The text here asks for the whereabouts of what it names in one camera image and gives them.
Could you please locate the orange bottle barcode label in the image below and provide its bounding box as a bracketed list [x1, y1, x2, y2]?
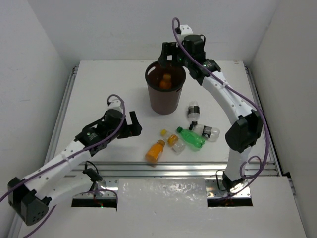
[159, 74, 172, 90]

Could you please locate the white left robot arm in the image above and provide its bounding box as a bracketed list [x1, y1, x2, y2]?
[1, 95, 142, 226]

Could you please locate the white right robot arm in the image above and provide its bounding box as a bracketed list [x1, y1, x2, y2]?
[158, 34, 263, 191]

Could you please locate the brown garbage bin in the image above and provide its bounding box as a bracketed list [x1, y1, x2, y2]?
[145, 60, 186, 115]

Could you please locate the orange juice bottle front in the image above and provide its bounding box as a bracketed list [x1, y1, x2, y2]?
[145, 140, 165, 163]

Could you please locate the clear bottle yellow cap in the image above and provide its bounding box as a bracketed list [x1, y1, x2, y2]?
[160, 129, 185, 154]

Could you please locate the clear bottle black label upright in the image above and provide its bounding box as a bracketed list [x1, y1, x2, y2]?
[187, 101, 200, 121]

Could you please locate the green plastic bottle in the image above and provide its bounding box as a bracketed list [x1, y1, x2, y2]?
[176, 126, 205, 150]

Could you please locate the clear bottle black label lying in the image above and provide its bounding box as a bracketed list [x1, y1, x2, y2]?
[189, 121, 220, 142]

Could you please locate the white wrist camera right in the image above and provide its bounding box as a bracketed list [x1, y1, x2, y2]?
[175, 25, 193, 42]

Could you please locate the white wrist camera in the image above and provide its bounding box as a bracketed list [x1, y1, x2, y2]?
[107, 99, 123, 113]
[175, 25, 193, 42]

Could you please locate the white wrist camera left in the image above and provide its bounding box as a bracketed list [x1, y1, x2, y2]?
[107, 99, 123, 113]

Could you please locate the aluminium frame rail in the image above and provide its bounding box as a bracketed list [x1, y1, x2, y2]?
[7, 61, 297, 238]

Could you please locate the black cable loop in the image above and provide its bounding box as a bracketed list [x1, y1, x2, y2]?
[214, 169, 227, 191]

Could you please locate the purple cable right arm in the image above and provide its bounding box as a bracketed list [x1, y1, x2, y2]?
[171, 17, 270, 194]

